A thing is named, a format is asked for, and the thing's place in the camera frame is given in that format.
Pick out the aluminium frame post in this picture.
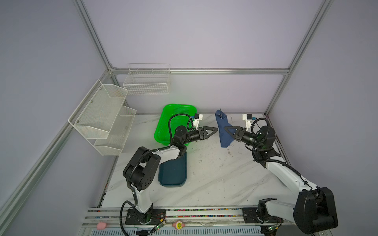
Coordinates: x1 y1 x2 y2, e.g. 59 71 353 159
73 0 113 74

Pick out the green plastic perforated basket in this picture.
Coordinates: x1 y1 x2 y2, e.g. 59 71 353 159
154 104 197 146

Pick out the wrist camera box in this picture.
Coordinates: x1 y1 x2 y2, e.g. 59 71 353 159
242 113 257 129
191 113 203 129

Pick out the dark teal plastic tray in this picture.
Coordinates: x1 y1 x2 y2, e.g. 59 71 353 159
158 152 188 187

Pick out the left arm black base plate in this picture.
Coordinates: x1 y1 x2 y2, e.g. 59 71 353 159
124 208 166 225

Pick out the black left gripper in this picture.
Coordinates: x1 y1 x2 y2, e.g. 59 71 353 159
183 126 218 145

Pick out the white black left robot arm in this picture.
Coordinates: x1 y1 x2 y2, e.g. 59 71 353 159
123 126 218 214

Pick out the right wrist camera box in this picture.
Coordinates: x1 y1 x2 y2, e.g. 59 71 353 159
242 113 257 129

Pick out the pink toy on rail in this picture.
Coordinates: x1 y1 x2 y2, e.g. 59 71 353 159
96 222 107 230

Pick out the yellow pink round toy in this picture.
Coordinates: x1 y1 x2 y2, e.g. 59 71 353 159
172 221 185 230

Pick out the white mesh wall shelf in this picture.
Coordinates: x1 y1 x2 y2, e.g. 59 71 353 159
68 80 136 156

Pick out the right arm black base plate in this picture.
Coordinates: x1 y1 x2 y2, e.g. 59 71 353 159
242 207 283 224

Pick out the dark blue paper napkin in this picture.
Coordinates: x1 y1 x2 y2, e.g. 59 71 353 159
215 109 234 148

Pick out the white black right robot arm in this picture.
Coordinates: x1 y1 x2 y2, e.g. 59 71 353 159
224 125 339 235

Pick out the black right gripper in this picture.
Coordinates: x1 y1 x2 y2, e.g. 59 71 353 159
223 127 261 150

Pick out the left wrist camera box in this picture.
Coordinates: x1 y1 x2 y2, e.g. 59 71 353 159
191 113 203 129

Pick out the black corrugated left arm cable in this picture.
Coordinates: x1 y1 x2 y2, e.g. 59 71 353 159
119 113 197 236

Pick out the white wire wall basket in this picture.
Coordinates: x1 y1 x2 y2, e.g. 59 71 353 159
123 64 171 95

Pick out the aluminium front rail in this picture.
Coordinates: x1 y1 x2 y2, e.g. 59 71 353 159
78 205 302 236

